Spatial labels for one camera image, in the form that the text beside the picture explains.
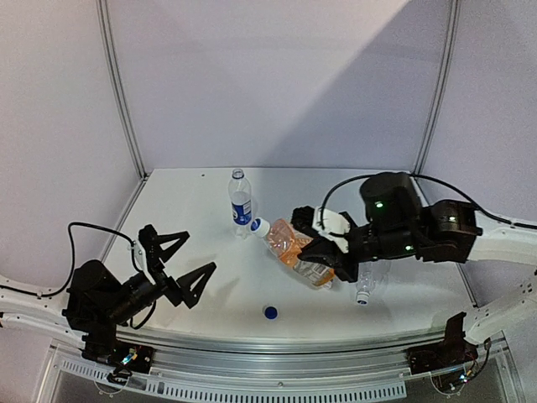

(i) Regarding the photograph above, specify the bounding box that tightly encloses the orange label crushed bottle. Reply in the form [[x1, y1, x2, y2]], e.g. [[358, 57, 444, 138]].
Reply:
[[260, 218, 335, 289]]

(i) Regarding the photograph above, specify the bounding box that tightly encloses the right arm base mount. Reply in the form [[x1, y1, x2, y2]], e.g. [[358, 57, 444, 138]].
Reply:
[[406, 312, 492, 397]]

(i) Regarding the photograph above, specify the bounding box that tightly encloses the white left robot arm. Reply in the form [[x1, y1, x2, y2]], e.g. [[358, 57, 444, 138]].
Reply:
[[1, 225, 216, 364]]

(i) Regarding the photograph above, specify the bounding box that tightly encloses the aluminium table front rail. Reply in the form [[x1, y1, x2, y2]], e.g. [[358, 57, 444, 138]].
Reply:
[[39, 330, 524, 402]]

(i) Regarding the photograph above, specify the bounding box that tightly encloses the blue Pepsi bottle cap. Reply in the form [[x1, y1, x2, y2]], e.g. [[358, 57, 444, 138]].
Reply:
[[263, 306, 278, 320]]

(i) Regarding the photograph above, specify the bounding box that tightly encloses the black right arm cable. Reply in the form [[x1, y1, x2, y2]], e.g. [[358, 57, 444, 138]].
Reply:
[[316, 174, 537, 230]]

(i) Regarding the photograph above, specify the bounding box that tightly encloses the left aluminium corner post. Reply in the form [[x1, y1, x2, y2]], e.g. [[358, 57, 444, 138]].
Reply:
[[96, 0, 149, 181]]

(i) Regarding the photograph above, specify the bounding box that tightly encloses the clear unlabelled plastic bottle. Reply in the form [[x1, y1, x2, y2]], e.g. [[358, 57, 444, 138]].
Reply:
[[355, 260, 391, 306]]

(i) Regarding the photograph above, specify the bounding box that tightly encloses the right aluminium corner post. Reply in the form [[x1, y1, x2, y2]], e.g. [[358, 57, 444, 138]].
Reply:
[[412, 0, 461, 174]]

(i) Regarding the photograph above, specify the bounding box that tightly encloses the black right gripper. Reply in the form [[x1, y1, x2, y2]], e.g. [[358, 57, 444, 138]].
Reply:
[[295, 223, 418, 285]]

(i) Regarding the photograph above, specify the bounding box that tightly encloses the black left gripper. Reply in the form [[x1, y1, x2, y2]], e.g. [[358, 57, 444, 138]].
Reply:
[[104, 232, 216, 326]]

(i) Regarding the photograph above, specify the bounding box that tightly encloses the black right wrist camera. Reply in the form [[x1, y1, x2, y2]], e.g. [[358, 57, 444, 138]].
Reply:
[[290, 206, 354, 254]]

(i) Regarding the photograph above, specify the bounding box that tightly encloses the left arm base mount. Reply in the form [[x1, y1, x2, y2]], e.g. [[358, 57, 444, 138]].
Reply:
[[81, 327, 155, 385]]

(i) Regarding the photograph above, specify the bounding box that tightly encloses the white orange-bottle cap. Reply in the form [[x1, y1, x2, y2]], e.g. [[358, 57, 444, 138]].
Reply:
[[250, 217, 271, 238]]

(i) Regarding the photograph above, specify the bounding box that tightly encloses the Pepsi bottle blue label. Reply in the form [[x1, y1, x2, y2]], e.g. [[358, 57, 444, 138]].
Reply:
[[227, 168, 253, 239]]

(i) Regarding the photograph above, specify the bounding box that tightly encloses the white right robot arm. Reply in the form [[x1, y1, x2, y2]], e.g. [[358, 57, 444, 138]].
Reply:
[[291, 171, 536, 283]]

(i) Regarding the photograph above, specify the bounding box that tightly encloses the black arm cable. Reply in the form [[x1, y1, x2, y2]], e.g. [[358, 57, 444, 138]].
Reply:
[[0, 222, 159, 331], [316, 174, 537, 230]]

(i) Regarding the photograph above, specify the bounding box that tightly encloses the aluminium corner post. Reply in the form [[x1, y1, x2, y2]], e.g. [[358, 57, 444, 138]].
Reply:
[[412, 0, 461, 174], [96, 0, 149, 181]]

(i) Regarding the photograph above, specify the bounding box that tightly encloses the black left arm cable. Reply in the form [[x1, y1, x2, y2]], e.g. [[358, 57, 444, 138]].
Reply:
[[0, 222, 159, 331]]

